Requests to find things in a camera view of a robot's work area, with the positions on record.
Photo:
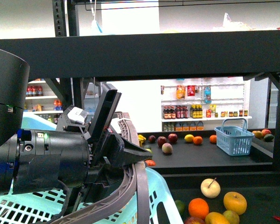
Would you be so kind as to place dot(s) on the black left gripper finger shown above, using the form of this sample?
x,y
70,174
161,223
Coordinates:
x,y
122,152

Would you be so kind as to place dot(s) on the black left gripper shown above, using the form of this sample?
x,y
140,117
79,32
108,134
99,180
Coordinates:
x,y
40,160

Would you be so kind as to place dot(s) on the turquoise plastic shopping basket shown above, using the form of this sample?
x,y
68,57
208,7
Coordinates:
x,y
44,207

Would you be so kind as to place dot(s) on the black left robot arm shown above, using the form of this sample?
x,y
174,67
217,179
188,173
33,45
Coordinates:
x,y
14,73

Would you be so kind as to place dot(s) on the drinks shelf left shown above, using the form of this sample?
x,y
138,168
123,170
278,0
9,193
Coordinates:
x,y
42,101

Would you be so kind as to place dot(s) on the far yellow lemon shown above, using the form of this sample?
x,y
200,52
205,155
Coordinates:
x,y
189,138

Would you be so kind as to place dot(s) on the far orange beside lemon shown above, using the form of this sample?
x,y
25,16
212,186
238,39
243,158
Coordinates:
x,y
198,140

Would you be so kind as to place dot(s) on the far dark red apple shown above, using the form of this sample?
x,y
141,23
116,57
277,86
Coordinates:
x,y
161,141

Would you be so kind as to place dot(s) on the far peach fruit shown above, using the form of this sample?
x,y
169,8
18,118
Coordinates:
x,y
167,148

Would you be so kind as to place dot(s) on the green lime upper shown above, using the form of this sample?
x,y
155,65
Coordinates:
x,y
180,207

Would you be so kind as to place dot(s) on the far orange near basket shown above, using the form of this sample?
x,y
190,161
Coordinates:
x,y
213,139

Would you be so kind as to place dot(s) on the small round orange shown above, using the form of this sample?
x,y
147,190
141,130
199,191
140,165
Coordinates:
x,y
199,208

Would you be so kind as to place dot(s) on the small blue plastic basket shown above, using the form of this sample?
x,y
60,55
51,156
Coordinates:
x,y
234,140

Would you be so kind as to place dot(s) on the white grocery wall shelf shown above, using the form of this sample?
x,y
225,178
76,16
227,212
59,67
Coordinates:
x,y
198,104

